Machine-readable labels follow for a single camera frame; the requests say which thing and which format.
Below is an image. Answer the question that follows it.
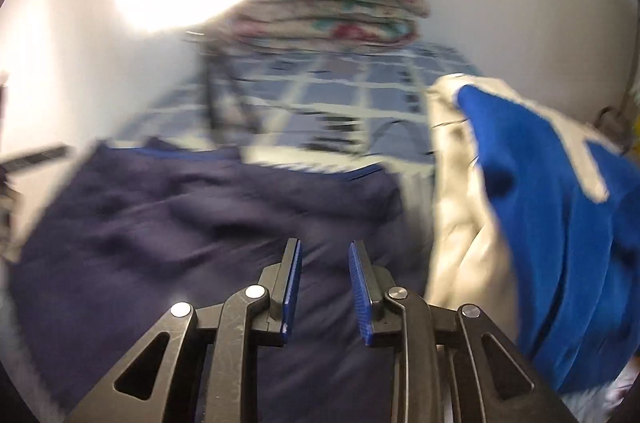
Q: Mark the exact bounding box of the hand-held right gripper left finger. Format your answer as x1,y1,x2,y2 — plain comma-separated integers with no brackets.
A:
65,239,303,423

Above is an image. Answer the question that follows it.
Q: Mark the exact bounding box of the blue checked bed sheet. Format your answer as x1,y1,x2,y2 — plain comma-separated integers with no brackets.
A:
115,40,483,164

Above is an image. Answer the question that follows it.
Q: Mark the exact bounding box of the blue and beige jacket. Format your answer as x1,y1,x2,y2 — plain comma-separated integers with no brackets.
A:
425,73,640,396

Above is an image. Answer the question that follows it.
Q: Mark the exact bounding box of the red floral folded quilt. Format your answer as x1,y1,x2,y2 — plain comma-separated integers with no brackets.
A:
222,3,420,51

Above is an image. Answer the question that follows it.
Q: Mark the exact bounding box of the black tripod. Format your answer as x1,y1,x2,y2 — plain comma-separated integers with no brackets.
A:
200,33,256,154

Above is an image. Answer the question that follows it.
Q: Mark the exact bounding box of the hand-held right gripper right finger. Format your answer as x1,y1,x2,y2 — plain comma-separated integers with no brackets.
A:
347,240,566,423

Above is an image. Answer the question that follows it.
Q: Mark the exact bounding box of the navy puffer jacket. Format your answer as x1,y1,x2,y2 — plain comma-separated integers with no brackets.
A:
7,135,436,423

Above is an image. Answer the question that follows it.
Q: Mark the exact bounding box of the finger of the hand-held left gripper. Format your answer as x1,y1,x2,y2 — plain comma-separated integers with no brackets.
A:
0,144,68,176

